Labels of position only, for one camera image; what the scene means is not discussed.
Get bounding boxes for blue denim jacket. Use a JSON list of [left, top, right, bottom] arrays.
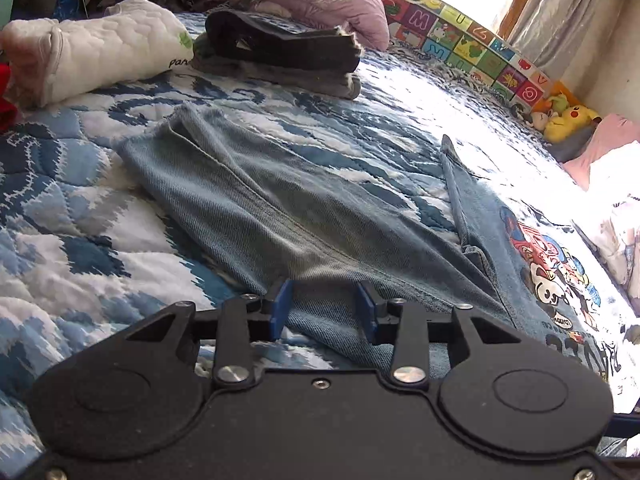
[[114, 103, 640, 416]]

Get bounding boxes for black folded clothes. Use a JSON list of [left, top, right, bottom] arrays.
[[191, 9, 363, 101]]

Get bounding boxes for blue white patterned quilt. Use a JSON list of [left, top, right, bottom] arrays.
[[0, 8, 640, 476]]

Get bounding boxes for yellow plush toy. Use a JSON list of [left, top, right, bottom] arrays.
[[529, 93, 602, 144]]

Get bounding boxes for colourful alphabet foam mat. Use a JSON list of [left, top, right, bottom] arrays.
[[381, 0, 554, 112]]

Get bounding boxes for white rolled quilted cloth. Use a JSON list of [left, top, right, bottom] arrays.
[[1, 0, 193, 107]]

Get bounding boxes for grey window curtain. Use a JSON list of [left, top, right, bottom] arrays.
[[506, 0, 626, 92]]

